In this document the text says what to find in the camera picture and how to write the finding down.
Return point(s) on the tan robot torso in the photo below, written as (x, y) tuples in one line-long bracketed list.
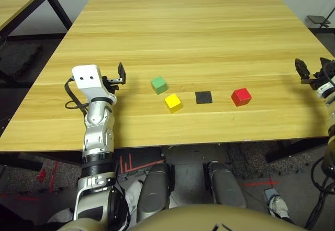
[(183, 219)]

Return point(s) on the black foam floor mat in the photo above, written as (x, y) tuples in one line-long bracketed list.
[(17, 58)]

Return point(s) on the red wooden block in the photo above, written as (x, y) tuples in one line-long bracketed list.
[(240, 97)]

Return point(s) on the yellow wooden block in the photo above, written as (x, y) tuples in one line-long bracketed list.
[(172, 102)]

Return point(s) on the small grey floor box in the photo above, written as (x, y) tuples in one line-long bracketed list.
[(269, 193)]

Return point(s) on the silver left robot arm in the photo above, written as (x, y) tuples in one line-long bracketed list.
[(98, 126)]

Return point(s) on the black metal stand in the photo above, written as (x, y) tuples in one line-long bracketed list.
[(318, 19)]

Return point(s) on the black square marker patch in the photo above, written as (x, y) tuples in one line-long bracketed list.
[(203, 97)]

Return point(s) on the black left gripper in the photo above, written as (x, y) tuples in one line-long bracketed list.
[(111, 83)]

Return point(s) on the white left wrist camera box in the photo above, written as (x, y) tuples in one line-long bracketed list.
[(89, 80)]

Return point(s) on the grey robot right leg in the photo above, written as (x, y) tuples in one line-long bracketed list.
[(227, 189)]

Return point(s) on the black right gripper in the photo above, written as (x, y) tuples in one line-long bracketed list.
[(322, 77)]

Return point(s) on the green wooden block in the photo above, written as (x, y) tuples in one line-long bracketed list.
[(158, 84)]

